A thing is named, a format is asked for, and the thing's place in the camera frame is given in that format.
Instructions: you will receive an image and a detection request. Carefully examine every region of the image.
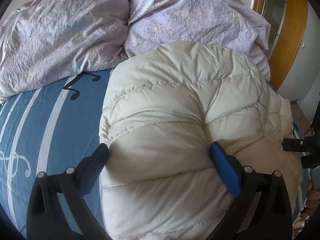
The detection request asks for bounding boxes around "wooden wardrobe with glass door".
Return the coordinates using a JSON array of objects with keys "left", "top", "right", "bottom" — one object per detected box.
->
[{"left": 241, "top": 0, "right": 308, "bottom": 89}]

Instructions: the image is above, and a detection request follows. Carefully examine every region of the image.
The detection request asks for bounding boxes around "blue striped bed sheet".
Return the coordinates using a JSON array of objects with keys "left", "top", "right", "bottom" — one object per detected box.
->
[{"left": 1, "top": 70, "right": 111, "bottom": 236}]

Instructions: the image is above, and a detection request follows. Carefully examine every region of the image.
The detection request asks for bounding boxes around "cream quilted down jacket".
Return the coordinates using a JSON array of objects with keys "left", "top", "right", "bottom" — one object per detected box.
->
[{"left": 99, "top": 41, "right": 303, "bottom": 239}]

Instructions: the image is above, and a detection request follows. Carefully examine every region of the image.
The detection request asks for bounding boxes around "lilac floral duvet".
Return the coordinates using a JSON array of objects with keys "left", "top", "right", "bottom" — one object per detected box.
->
[{"left": 1, "top": 0, "right": 271, "bottom": 102}]

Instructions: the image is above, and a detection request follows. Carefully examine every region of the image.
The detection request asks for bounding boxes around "person's right hand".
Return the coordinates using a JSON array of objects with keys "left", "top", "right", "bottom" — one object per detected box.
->
[{"left": 303, "top": 180, "right": 320, "bottom": 217}]

